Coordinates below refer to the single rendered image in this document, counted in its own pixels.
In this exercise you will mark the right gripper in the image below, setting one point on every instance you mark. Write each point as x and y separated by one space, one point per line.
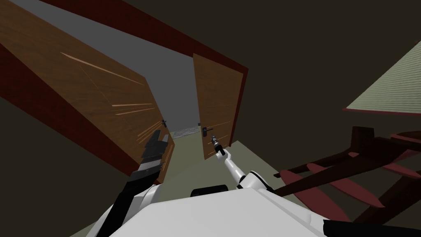
214 141

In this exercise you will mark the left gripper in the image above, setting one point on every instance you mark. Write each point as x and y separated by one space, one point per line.
153 152

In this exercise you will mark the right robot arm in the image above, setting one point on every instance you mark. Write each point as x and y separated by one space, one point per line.
234 168

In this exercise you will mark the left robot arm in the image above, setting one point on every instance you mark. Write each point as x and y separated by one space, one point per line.
131 200

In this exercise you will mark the narrow brown wooden door leaf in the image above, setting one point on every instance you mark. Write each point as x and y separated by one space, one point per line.
218 105

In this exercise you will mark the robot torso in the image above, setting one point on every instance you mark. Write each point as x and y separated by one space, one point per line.
213 217

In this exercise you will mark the large brown wooden door leaf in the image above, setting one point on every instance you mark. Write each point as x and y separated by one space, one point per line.
82 92

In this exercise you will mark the dark wooden chair red slats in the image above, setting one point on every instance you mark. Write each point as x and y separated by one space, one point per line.
355 168

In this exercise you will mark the pale green striped window blind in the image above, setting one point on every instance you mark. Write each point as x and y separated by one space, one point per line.
394 89

